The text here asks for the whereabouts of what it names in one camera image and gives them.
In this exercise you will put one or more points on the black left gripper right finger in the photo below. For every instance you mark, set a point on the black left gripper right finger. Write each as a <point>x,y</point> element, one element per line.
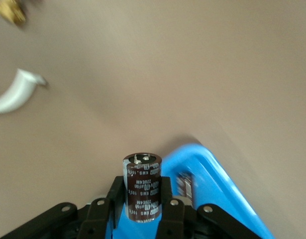
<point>172,224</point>

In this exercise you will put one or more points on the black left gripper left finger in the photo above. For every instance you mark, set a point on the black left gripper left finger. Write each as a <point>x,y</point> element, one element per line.
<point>98,219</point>

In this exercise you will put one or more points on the dark brown rectangular component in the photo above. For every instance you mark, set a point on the dark brown rectangular component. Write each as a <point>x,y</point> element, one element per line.
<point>185,186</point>

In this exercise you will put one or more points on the dark brown cylindrical capacitor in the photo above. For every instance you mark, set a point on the dark brown cylindrical capacitor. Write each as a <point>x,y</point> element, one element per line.
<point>142,189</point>

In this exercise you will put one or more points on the blue plastic tray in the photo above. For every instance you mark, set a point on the blue plastic tray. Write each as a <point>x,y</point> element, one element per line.
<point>217,194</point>

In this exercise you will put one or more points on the white curved plastic strip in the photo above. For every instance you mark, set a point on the white curved plastic strip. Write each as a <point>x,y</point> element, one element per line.
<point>16,97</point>

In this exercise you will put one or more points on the brown table mat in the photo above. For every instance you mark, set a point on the brown table mat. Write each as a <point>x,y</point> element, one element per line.
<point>167,74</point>

